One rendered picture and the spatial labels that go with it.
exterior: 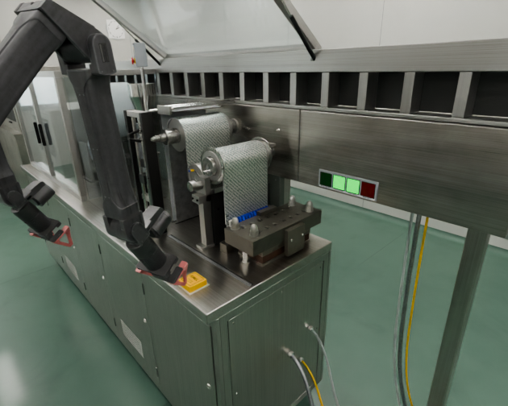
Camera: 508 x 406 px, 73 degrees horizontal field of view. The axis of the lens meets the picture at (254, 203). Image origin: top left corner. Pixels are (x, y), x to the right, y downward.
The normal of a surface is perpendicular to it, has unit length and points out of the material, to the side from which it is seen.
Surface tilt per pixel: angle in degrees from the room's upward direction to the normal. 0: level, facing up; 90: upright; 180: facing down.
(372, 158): 90
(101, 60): 90
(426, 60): 90
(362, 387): 0
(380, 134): 90
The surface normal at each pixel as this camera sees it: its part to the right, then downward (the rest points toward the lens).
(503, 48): -0.73, 0.27
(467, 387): -0.02, -0.93
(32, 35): 0.80, 0.25
